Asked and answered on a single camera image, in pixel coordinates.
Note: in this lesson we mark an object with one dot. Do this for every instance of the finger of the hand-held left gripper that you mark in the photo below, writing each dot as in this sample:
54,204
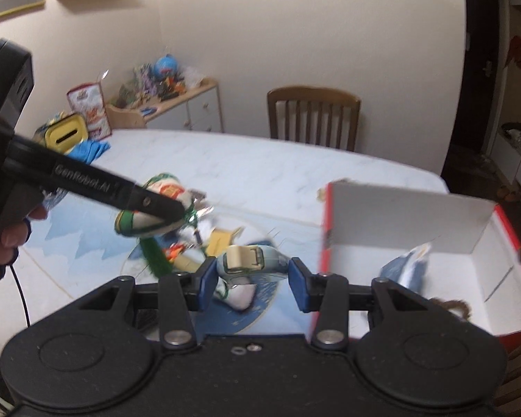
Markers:
156,204

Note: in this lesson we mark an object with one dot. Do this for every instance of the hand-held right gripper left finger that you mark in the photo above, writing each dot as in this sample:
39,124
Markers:
206,282

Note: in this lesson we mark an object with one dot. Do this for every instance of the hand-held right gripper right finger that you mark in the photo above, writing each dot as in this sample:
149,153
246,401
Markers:
297,284

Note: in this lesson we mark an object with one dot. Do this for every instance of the green white plush pouch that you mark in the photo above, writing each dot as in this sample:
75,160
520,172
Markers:
169,189

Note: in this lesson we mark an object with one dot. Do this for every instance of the white green small pouch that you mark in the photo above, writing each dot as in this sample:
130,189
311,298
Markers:
239,297

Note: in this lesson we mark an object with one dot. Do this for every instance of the small yellow box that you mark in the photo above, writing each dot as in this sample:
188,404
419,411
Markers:
223,239

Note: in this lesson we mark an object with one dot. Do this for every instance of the pale blue beige gadget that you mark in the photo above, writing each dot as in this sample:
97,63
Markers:
247,258

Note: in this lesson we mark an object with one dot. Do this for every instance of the blue white cloth item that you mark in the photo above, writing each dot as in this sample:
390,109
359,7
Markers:
406,269

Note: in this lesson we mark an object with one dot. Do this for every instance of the red white cardboard box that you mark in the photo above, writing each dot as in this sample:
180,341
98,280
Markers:
417,221

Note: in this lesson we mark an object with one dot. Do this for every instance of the person's left hand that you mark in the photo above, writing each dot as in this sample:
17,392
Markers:
13,239

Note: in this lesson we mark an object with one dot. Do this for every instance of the small red orange charm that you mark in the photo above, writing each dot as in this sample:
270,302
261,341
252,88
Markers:
176,252

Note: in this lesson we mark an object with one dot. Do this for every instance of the green tassel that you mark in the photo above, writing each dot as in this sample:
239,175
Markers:
158,256

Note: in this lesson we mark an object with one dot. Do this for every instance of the yellow lidded tissue box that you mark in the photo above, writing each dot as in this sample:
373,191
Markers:
65,137

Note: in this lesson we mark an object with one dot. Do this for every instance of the blue printed place mat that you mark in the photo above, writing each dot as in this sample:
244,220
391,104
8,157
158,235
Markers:
100,243

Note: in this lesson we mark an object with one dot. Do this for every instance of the blue cloth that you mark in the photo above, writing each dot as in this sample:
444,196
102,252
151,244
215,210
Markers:
89,150

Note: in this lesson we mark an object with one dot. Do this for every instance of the beige plastic piece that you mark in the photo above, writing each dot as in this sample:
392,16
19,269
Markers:
322,194

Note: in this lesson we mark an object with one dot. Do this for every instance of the red white snack box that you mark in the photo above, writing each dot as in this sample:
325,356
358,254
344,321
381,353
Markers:
91,108

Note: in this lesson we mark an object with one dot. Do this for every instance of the white wooden drawer cabinet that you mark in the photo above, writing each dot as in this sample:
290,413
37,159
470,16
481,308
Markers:
191,108

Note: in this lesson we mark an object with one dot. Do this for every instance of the pile of small toys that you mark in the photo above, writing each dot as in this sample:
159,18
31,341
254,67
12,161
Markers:
143,87

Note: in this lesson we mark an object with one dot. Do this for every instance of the blue globe toy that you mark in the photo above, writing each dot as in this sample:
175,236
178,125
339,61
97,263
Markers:
167,66

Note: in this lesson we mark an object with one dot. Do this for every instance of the brown furry item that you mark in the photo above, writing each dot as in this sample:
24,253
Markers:
453,306

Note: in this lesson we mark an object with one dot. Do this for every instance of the wooden slat-back chair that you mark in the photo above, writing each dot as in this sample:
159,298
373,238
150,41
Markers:
312,113

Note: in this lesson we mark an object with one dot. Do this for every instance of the white shelf unit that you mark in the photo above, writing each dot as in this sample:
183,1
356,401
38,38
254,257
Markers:
516,139

